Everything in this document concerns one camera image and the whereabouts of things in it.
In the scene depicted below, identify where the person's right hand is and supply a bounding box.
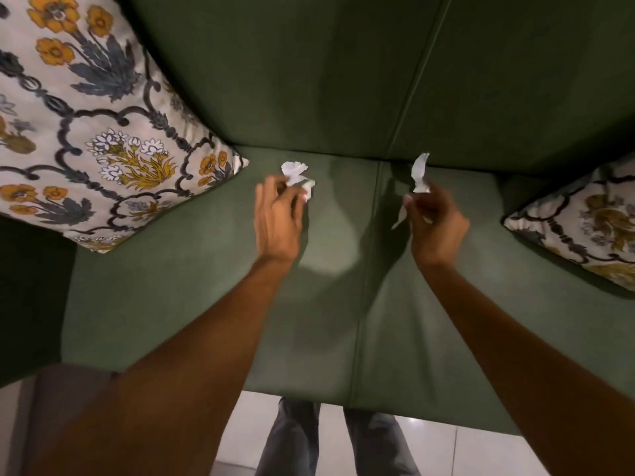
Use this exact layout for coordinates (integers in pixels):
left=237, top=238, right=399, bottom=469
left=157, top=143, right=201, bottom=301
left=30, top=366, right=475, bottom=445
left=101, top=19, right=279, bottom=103
left=402, top=181, right=471, bottom=271

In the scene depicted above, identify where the person's left hand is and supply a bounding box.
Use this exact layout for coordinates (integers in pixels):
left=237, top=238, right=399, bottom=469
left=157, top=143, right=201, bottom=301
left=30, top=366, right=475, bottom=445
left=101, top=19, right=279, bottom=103
left=254, top=174, right=309, bottom=266

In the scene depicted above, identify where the long torn white paper scrap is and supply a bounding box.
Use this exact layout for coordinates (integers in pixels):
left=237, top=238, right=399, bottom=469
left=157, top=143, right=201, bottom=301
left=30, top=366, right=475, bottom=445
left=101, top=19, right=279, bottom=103
left=390, top=152, right=432, bottom=231

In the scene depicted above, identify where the person's right forearm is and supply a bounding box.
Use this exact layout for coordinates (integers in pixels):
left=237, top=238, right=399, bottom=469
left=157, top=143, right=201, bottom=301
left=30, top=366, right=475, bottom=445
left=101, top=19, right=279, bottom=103
left=420, top=262, right=635, bottom=476

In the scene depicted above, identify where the person's left forearm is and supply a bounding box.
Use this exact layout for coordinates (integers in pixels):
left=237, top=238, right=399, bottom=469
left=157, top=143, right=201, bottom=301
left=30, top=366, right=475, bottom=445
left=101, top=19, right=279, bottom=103
left=27, top=257, right=299, bottom=476

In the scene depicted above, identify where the green sofa back cushion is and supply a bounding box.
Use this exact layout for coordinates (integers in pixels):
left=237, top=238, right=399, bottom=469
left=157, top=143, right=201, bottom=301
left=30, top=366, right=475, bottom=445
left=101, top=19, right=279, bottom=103
left=386, top=0, right=635, bottom=178
left=118, top=0, right=453, bottom=160

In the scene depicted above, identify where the green sofa seat cushion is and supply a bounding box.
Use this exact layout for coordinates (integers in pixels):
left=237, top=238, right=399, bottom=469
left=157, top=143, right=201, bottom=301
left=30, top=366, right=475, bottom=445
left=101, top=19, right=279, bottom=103
left=346, top=160, right=635, bottom=438
left=61, top=145, right=382, bottom=408

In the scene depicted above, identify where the small floral throw pillow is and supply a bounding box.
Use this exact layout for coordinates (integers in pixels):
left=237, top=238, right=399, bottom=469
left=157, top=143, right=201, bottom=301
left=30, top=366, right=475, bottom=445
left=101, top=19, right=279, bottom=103
left=501, top=152, right=635, bottom=293

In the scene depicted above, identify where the large floral throw pillow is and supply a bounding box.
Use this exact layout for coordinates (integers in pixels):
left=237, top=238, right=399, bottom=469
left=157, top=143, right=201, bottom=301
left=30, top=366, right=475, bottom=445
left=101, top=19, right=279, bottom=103
left=0, top=0, right=250, bottom=255

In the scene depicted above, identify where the person's left leg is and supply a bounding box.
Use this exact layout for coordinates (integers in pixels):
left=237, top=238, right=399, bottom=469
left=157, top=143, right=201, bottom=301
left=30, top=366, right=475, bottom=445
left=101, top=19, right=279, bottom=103
left=254, top=397, right=321, bottom=476

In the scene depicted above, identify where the person's leg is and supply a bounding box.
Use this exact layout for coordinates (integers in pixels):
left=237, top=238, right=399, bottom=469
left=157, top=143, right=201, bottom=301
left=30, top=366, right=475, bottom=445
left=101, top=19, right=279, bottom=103
left=254, top=397, right=321, bottom=476
left=343, top=408, right=421, bottom=476

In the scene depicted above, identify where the person's right leg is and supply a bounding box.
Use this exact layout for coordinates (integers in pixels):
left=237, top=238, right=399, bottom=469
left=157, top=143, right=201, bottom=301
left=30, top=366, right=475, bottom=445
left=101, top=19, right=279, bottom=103
left=343, top=408, right=421, bottom=476

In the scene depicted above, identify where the green fabric sofa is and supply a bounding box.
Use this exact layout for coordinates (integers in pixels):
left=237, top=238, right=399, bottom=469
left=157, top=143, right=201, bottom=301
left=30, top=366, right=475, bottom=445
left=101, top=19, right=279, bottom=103
left=0, top=0, right=635, bottom=438

